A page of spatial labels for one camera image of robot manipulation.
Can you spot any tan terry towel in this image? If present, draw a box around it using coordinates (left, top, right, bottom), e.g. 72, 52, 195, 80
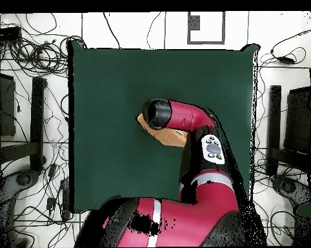
136, 113, 190, 148

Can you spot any flat black box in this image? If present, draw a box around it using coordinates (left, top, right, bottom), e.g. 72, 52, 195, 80
0, 26, 23, 43

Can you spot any dark green table cloth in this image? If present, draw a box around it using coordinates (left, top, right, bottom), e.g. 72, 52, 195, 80
67, 39, 261, 214

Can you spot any long black power strip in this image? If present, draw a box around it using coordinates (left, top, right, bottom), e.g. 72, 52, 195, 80
60, 178, 72, 221

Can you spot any grey square floor marker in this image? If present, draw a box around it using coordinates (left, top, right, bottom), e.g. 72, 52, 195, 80
186, 11, 226, 45

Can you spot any small black power adapter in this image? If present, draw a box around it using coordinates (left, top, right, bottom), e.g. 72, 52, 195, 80
46, 197, 57, 212

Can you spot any office chair base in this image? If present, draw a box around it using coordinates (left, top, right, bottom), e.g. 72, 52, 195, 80
0, 169, 41, 248
270, 174, 311, 211

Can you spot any large black box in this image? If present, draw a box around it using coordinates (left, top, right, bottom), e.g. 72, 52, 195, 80
0, 72, 16, 137
284, 86, 311, 156

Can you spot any black metal frame bar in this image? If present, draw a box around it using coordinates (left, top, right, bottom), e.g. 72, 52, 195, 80
29, 76, 48, 172
266, 85, 282, 177

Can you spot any black adapter with cable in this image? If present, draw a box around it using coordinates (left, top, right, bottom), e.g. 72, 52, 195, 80
270, 25, 311, 65

